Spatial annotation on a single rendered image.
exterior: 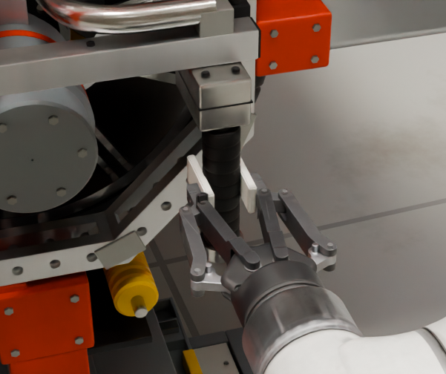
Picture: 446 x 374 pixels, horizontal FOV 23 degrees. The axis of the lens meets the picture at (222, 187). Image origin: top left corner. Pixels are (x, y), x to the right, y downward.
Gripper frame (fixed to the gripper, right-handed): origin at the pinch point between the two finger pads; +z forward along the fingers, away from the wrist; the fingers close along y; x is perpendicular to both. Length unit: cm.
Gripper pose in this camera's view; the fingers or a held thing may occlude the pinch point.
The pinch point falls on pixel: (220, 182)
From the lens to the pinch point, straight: 103.2
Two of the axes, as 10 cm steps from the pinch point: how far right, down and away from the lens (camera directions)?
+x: 0.0, -8.1, -5.8
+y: 9.6, -1.6, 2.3
